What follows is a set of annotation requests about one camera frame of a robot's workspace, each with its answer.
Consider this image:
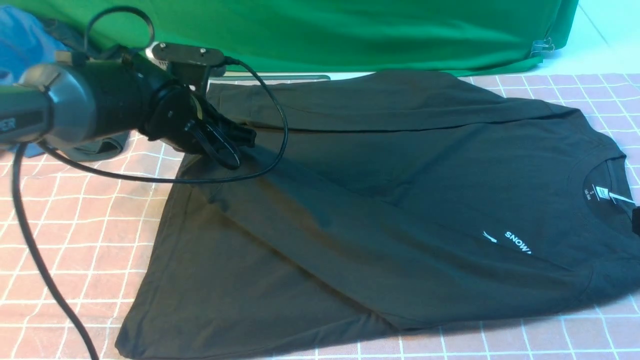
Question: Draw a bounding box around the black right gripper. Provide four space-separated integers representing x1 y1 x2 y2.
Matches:
631 207 640 236

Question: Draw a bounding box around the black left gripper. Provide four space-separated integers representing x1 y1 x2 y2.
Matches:
140 85 257 170

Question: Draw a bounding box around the dark gray long-sleeve top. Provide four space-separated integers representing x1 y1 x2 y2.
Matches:
115 71 639 360

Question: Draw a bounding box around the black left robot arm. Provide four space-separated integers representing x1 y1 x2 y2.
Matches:
0 47 257 170

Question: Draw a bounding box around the green backdrop cloth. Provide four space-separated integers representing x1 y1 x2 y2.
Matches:
1 0 578 76

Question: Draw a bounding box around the pink white-checked tablecloth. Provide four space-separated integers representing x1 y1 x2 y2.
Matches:
0 73 640 360

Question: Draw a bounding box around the dark crumpled garment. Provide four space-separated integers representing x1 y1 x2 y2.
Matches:
37 16 130 163

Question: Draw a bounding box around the metal binder clip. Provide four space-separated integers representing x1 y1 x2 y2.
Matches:
529 38 555 58

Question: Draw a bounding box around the blue crumpled garment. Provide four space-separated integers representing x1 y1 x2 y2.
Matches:
0 5 66 160

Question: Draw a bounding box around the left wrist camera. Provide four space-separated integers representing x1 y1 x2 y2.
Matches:
145 42 227 94

